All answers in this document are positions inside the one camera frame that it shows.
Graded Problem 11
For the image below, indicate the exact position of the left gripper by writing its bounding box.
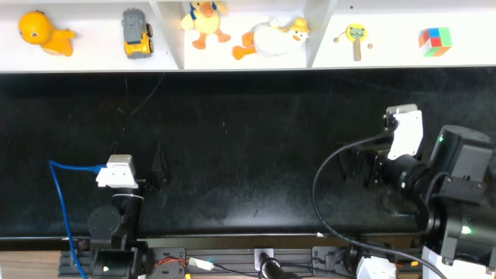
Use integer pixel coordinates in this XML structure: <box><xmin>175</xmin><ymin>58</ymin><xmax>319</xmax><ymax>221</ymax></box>
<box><xmin>110</xmin><ymin>139</ymin><xmax>168</xmax><ymax>191</ymax></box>

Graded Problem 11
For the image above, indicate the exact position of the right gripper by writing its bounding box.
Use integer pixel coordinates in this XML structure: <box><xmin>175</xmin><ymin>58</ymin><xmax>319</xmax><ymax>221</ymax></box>
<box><xmin>363</xmin><ymin>143</ymin><xmax>393</xmax><ymax>189</ymax></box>

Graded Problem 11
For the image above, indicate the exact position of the grey and yellow toy truck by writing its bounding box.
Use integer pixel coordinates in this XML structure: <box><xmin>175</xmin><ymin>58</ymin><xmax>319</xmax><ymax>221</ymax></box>
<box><xmin>121</xmin><ymin>8</ymin><xmax>155</xmax><ymax>60</ymax></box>

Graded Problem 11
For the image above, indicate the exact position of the yellow rattle drum toy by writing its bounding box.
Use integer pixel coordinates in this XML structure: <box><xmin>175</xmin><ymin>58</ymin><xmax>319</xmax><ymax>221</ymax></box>
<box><xmin>332</xmin><ymin>22</ymin><xmax>374</xmax><ymax>62</ymax></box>

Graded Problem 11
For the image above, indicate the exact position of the many-coloured puzzle cube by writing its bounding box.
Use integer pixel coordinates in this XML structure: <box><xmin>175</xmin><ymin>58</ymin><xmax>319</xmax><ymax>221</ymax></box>
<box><xmin>418</xmin><ymin>26</ymin><xmax>453</xmax><ymax>58</ymax></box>

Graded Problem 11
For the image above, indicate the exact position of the yellow rubber duck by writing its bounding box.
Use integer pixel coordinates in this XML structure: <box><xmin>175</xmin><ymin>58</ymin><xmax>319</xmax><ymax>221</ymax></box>
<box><xmin>17</xmin><ymin>10</ymin><xmax>76</xmax><ymax>57</ymax></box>

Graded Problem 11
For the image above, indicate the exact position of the white shelf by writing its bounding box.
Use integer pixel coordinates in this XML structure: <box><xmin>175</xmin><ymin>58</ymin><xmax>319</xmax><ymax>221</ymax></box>
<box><xmin>0</xmin><ymin>0</ymin><xmax>496</xmax><ymax>74</ymax></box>

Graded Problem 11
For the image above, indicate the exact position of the yellow plush duck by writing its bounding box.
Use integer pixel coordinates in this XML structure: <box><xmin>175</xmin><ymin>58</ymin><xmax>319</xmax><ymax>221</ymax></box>
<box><xmin>181</xmin><ymin>0</ymin><xmax>233</xmax><ymax>50</ymax></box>

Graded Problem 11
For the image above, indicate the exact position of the white plush duck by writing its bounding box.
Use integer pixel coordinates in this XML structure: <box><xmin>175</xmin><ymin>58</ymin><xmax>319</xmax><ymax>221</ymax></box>
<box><xmin>232</xmin><ymin>16</ymin><xmax>312</xmax><ymax>61</ymax></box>

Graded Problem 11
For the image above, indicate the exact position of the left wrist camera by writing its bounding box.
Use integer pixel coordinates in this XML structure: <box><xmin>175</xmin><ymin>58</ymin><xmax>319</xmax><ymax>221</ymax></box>
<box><xmin>95</xmin><ymin>154</ymin><xmax>140</xmax><ymax>190</ymax></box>

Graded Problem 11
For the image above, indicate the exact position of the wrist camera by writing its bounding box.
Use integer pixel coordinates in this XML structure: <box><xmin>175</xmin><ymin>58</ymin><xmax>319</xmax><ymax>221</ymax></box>
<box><xmin>383</xmin><ymin>103</ymin><xmax>424</xmax><ymax>161</ymax></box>
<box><xmin>95</xmin><ymin>154</ymin><xmax>140</xmax><ymax>190</ymax></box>

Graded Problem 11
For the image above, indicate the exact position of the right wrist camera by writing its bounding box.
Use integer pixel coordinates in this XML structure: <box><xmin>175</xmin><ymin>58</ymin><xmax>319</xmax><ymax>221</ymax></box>
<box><xmin>383</xmin><ymin>103</ymin><xmax>424</xmax><ymax>161</ymax></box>

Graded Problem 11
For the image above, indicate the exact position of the blue cable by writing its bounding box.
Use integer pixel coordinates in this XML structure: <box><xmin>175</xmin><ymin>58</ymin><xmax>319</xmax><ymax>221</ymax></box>
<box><xmin>48</xmin><ymin>159</ymin><xmax>108</xmax><ymax>279</ymax></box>

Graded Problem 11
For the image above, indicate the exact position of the mounting rail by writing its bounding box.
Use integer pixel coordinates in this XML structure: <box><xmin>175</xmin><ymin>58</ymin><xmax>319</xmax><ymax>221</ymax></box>
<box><xmin>57</xmin><ymin>234</ymin><xmax>427</xmax><ymax>279</ymax></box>

